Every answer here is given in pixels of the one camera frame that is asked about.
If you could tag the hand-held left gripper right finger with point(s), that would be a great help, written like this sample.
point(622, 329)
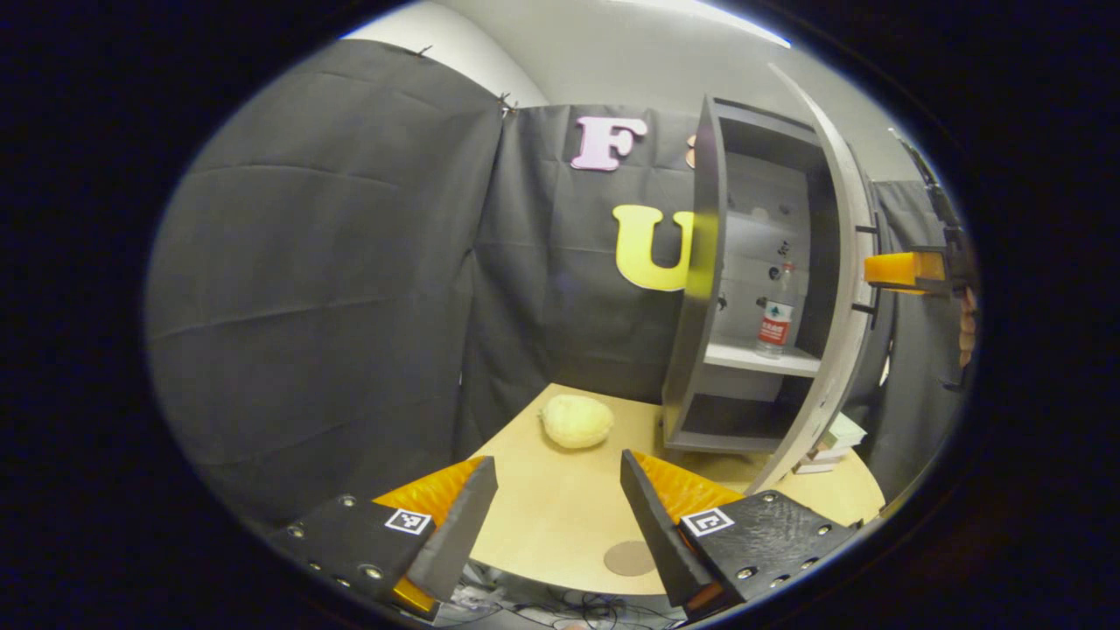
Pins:
point(661, 542)

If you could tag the dark grey cabinet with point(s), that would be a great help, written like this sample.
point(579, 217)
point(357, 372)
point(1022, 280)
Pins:
point(704, 262)

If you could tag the pale green book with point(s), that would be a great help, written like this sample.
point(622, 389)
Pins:
point(844, 430)

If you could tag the white cabinet door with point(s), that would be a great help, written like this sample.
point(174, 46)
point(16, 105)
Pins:
point(838, 262)

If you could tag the pale yellow round fruit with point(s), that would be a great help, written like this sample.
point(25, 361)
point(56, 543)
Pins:
point(576, 422)

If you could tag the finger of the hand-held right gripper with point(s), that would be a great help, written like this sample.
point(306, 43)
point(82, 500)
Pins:
point(901, 269)

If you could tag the black backdrop cloth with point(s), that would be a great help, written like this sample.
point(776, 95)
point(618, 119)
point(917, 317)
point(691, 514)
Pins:
point(332, 280)

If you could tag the round brown coaster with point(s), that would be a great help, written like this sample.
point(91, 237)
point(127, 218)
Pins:
point(628, 558)

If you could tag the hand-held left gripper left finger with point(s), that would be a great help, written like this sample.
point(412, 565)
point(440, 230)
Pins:
point(459, 538)

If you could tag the grey-brown book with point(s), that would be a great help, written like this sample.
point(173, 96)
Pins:
point(814, 466)

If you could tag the brown book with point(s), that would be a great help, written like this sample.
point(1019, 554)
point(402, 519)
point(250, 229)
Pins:
point(822, 455)

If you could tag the clear bottle with red label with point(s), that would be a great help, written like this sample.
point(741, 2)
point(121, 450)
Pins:
point(775, 319)

